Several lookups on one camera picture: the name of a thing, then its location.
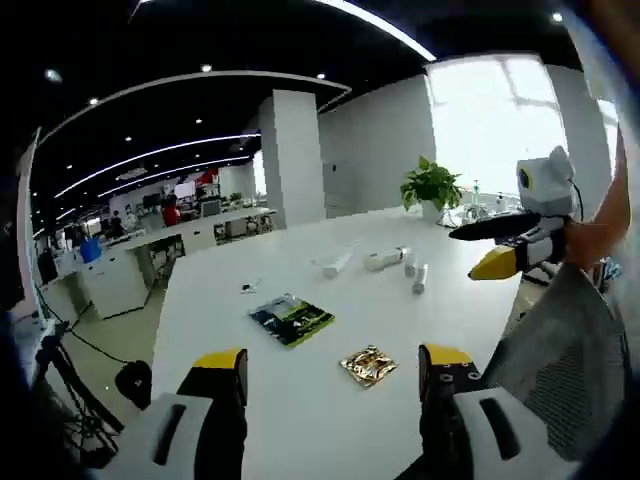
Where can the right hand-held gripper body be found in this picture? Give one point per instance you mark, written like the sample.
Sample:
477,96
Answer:
547,190

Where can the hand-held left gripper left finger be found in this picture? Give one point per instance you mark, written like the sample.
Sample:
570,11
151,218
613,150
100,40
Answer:
215,400

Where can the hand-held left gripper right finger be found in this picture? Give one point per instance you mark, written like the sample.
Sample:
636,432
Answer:
445,400

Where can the white skincare bottle red square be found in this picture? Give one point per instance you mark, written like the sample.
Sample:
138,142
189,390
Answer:
410,267
421,280

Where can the gold foil packet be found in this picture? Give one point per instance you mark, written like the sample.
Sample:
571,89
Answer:
369,366

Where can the green and black packet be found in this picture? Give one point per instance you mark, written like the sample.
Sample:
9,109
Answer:
292,320

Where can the white skincare bottle red collar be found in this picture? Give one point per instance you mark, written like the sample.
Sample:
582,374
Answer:
382,259

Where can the white skincare tube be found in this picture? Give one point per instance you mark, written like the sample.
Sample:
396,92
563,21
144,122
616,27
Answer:
332,264

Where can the person's right hand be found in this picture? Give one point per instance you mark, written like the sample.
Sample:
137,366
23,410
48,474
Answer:
585,245

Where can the green potted plant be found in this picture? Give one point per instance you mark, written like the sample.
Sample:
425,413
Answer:
432,187

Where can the black chair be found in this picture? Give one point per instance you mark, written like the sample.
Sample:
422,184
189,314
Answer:
134,385

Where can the grey mesh office chair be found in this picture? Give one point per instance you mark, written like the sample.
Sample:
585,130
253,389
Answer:
565,360

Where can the black tripod stand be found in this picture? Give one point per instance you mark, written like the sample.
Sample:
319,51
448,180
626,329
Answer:
65,380

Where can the long white counter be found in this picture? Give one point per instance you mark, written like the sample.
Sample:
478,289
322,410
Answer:
115,285

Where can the blue bin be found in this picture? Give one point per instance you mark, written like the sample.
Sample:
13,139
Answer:
91,251

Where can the monitor on stand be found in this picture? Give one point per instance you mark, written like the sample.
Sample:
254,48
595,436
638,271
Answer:
27,225

